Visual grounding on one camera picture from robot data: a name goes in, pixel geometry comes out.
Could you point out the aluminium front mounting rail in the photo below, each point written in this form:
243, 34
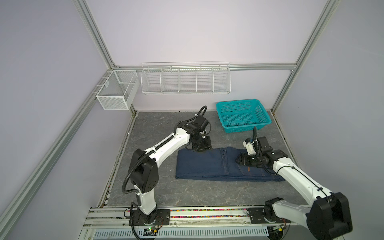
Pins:
217, 216

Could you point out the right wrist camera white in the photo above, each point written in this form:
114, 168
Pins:
250, 148

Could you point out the dark blue denim trousers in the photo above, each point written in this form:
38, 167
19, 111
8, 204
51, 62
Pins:
219, 165

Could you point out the teal plastic basket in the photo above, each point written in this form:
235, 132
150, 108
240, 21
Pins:
242, 115

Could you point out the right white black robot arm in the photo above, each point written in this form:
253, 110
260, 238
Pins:
327, 215

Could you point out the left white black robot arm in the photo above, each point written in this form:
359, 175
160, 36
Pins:
143, 173

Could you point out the long white wire wall basket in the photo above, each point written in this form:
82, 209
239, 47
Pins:
186, 81

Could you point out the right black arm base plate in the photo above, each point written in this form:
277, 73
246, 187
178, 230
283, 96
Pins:
257, 216

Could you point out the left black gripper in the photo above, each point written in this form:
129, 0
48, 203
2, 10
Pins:
208, 146

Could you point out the white slotted cable duct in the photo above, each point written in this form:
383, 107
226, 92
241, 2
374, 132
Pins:
178, 233

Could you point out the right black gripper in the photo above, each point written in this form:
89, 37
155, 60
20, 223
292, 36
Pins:
243, 159

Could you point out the small white mesh wall basket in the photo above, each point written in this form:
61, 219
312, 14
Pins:
118, 91

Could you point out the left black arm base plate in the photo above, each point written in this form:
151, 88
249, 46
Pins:
156, 217

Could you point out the aluminium frame back crossbar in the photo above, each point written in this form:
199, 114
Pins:
211, 65

